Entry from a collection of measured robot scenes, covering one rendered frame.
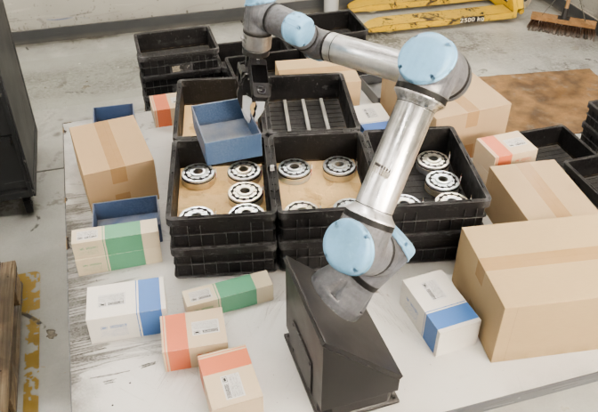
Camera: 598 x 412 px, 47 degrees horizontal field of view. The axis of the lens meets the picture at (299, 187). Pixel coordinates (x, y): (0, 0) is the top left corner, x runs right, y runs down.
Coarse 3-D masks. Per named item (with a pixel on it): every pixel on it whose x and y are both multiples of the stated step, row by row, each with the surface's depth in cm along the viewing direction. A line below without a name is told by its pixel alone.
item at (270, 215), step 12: (264, 144) 211; (168, 192) 191; (168, 204) 187; (168, 216) 183; (180, 216) 183; (192, 216) 183; (204, 216) 183; (216, 216) 183; (228, 216) 183; (240, 216) 183; (252, 216) 184; (264, 216) 184; (276, 216) 186
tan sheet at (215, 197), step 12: (216, 168) 218; (180, 180) 213; (216, 180) 213; (180, 192) 208; (192, 192) 208; (204, 192) 208; (216, 192) 208; (264, 192) 208; (180, 204) 203; (192, 204) 203; (204, 204) 203; (216, 204) 203; (228, 204) 203; (264, 204) 203
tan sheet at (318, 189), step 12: (312, 168) 218; (312, 180) 213; (324, 180) 213; (288, 192) 208; (300, 192) 208; (312, 192) 208; (324, 192) 208; (336, 192) 208; (348, 192) 208; (288, 204) 203; (324, 204) 203
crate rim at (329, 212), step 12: (324, 132) 217; (336, 132) 217; (348, 132) 217; (360, 132) 217; (276, 168) 201; (276, 180) 196; (276, 192) 191; (276, 204) 187; (288, 216) 185; (300, 216) 185; (312, 216) 186; (324, 216) 186; (336, 216) 186
